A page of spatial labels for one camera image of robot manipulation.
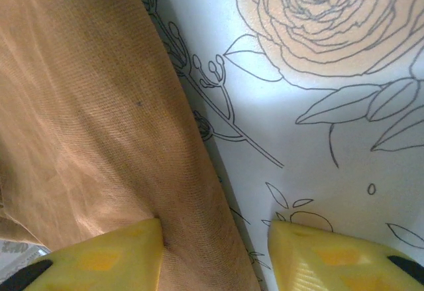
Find brown trousers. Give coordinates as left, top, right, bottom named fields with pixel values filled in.
left=0, top=0, right=263, bottom=291

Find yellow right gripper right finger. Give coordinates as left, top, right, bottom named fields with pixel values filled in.
left=267, top=219, right=424, bottom=291

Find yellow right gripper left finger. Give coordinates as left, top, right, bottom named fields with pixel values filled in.
left=0, top=217, right=166, bottom=291

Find floral tablecloth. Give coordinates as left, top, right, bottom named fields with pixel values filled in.
left=0, top=0, right=424, bottom=291

